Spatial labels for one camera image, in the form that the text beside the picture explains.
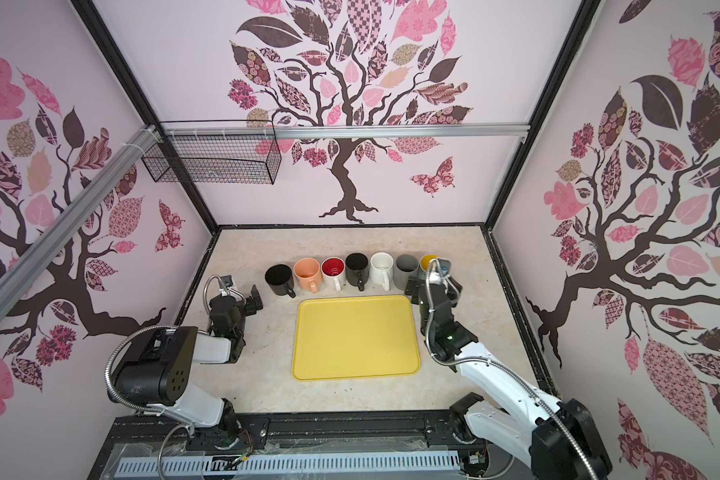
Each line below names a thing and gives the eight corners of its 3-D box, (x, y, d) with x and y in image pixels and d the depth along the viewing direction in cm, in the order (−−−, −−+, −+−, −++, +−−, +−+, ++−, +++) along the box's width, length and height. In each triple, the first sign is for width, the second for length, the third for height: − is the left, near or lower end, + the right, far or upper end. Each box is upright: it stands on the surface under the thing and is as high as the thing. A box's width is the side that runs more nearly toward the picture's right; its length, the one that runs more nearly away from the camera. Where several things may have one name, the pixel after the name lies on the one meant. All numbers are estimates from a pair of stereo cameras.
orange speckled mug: (295, 299, 101) (290, 282, 94) (300, 274, 108) (295, 257, 100) (321, 299, 101) (317, 282, 94) (324, 274, 108) (320, 257, 100)
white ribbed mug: (369, 292, 102) (369, 279, 96) (369, 266, 109) (369, 252, 103) (393, 292, 102) (394, 279, 96) (391, 266, 109) (392, 252, 103)
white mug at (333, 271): (322, 294, 101) (319, 282, 96) (324, 269, 108) (322, 257, 103) (344, 294, 101) (343, 282, 96) (346, 269, 108) (345, 257, 103)
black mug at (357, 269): (346, 292, 102) (344, 278, 95) (347, 267, 109) (346, 252, 102) (368, 292, 102) (368, 278, 95) (368, 267, 109) (368, 252, 102)
